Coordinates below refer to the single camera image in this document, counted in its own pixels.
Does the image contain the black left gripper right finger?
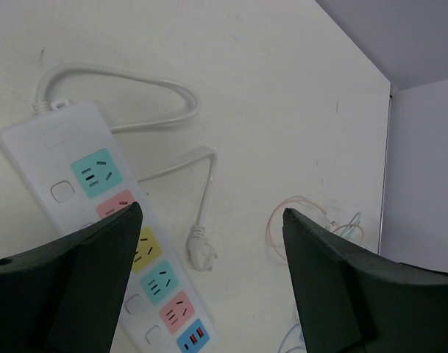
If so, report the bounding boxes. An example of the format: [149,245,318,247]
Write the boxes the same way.
[282,208,448,352]

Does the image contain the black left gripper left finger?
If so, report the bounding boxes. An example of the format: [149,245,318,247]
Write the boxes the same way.
[0,202,143,352]

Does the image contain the pink charger cable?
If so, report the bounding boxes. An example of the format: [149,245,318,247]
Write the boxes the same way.
[264,196,342,264]

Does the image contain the white multicolour power strip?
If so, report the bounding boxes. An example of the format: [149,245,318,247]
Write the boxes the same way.
[0,101,217,352]

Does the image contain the blue charger cable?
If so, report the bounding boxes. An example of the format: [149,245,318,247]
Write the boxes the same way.
[277,321,305,353]

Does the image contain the teal charger cable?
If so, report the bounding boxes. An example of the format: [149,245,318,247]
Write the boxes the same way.
[332,211,365,240]

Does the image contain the white power strip cord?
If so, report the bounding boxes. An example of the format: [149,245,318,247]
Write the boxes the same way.
[32,64,219,274]

